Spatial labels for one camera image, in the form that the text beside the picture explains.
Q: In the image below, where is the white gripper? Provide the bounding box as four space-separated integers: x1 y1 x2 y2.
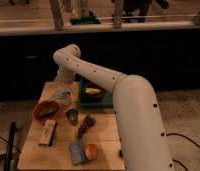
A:
55 66 75 84

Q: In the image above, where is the white paper towel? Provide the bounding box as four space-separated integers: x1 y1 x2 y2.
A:
46 87 72 107

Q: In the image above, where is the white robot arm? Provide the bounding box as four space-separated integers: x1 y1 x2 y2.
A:
53 44 175 171

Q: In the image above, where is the small metal cup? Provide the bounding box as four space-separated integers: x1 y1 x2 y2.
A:
66 109 78 125

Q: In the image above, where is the yellow banana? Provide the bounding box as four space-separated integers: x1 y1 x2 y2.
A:
85 88 102 95

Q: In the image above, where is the dark brown bowl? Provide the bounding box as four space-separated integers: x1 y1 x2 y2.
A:
85 87 105 101

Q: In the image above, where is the green item in bowl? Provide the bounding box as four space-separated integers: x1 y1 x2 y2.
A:
39 107 58 117

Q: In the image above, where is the orange bowl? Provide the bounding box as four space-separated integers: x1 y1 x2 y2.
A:
32 101 59 122

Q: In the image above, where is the green tray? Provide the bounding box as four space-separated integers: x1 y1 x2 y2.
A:
79 78 113 108

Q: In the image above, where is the brown grape bunch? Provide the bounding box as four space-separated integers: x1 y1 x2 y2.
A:
77 115 96 139

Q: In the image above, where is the wooden block brush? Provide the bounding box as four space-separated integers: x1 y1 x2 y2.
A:
38 120 57 146

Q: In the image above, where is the black stand left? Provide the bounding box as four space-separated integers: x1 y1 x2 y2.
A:
4 122 17 171

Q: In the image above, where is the green base plate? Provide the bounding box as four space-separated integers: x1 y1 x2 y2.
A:
70 16 100 25

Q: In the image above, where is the black floor cable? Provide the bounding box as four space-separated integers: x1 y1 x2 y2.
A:
164 132 200 171

